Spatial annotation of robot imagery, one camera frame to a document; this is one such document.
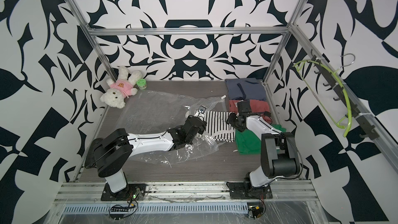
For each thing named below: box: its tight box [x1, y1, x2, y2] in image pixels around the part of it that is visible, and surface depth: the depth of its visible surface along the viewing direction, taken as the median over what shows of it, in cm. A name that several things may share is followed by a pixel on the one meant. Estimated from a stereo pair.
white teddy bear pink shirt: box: [100, 65, 142, 109], surface depth 109 cm
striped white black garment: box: [203, 110, 236, 143], surface depth 94 cm
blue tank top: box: [224, 77, 267, 101], surface depth 117 cm
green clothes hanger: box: [292, 59, 353, 138], surface depth 57 cm
